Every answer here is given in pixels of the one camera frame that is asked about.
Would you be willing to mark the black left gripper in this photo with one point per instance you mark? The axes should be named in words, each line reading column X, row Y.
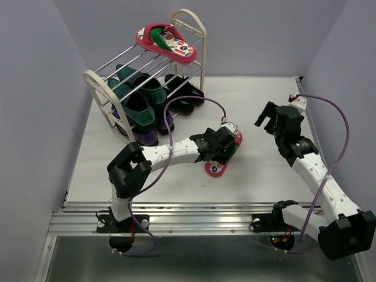
column 223, row 155

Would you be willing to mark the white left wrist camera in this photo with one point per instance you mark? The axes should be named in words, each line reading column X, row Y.
column 233, row 128

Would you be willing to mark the green loafer one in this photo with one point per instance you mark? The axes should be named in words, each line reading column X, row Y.
column 135, row 106
column 152, row 89

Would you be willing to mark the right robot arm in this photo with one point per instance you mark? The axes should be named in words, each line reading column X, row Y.
column 343, row 229

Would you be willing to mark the purple loafer one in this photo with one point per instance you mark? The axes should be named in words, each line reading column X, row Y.
column 164, row 122
column 143, row 138

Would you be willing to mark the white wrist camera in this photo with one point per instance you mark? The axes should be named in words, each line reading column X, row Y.
column 300, row 103
column 233, row 128

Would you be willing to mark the aluminium mounting rail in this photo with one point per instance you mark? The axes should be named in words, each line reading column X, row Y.
column 166, row 219

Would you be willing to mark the green loafer front one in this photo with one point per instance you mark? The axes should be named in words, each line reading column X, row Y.
column 135, row 106

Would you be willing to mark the green loafer rear one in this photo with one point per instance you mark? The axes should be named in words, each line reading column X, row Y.
column 152, row 89

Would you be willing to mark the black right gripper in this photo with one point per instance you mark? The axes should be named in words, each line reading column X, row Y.
column 269, row 110

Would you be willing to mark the pink sandal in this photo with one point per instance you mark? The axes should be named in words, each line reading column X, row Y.
column 166, row 40
column 217, row 166

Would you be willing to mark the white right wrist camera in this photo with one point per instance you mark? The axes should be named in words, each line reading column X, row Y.
column 300, row 103

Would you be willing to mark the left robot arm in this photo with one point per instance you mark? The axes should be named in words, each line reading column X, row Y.
column 129, row 170

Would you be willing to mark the cream metal shoe rack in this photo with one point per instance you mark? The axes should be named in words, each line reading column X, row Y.
column 194, row 33

